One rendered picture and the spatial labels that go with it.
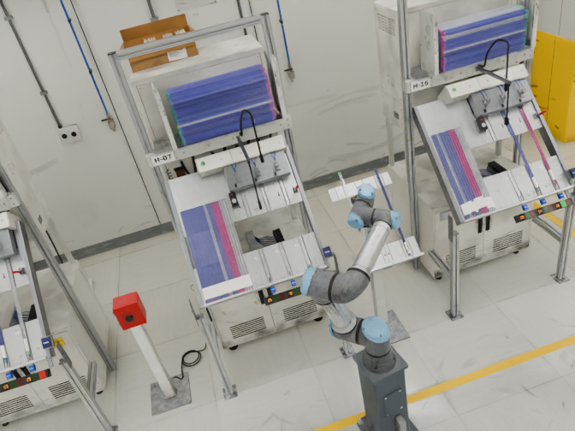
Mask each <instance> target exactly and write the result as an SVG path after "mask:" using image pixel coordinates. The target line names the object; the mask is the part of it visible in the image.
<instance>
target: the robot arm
mask: <svg viewBox="0 0 575 431"><path fill-rule="evenodd" d="M375 196H376V189H375V187H374V186H373V185H371V184H363V185H361V186H360V187H359V189H358V195H357V196H355V197H353V198H351V203H352V204H353V207H352V209H351V211H350V212H349V216H348V218H347V223H348V225H349V226H351V227H353V228H356V229H358V231H359V233H360V229H361V228H363V227H366V228H367V229H368V230H369V227H371V226H372V227H371V230H370V232H369V234H368V236H367V238H366V240H365V242H364V244H363V246H362V248H361V250H360V252H359V254H358V256H357V258H356V260H355V262H354V264H353V266H352V267H350V268H348V270H347V272H346V273H344V274H342V273H338V272H334V271H330V270H326V269H320V268H318V267H316V268H315V267H309V268H308V269H307V270H306V271H305V272H304V274H303V277H302V280H301V283H300V291H301V293H302V294H303V295H306V296H308V297H311V298H312V299H313V301H314V302H315V303H316V304H318V305H322V307H323V309H324V310H325V312H326V313H327V315H328V316H329V318H330V319H329V333H330V334H331V335H332V336H333V337H335V338H337V339H343V340H345V341H348V342H352V343H354V344H357V345H362V346H364V347H365V351H364V353H363V364H364V366H365V367H366V369H368V370H369V371H370V372H372V373H375V374H385V373H388V372H389V371H390V370H392V369H393V368H394V366H395V365H396V355H395V352H394V350H393V348H392V347H391V342H390V331H389V328H388V324H387V323H386V322H385V321H384V320H383V319H382V318H381V317H378V316H371V317H367V318H365V319H364V318H360V317H357V316H355V314H354V313H353V312H352V311H351V310H349V309H348V308H347V307H346V306H345V304H346V303H349V302H351V301H353V300H354V299H355V298H357V297H358V296H359V295H360V294H362V293H363V291H364V290H365V289H366V287H367V286H368V285H369V283H370V273H371V271H372V270H373V268H374V266H375V264H376V260H377V259H378V257H379V255H380V253H381V251H382V248H383V246H384V244H385V242H386V240H387V238H388V236H389V234H390V232H391V229H398V228H399V227H400V224H401V214H400V212H397V211H392V210H382V209H377V208H373V204H374V199H375Z"/></svg>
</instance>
